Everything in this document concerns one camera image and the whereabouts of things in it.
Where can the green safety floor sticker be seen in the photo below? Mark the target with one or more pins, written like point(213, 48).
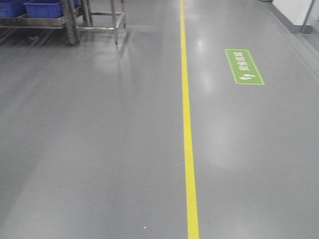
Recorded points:
point(243, 67)

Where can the yellow floor line tape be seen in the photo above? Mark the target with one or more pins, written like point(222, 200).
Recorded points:
point(193, 231)

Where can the steel trolley with casters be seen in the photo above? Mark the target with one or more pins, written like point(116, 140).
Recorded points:
point(77, 17)

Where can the blue bin on trolley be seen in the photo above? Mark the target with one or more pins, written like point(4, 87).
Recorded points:
point(11, 8)
point(44, 8)

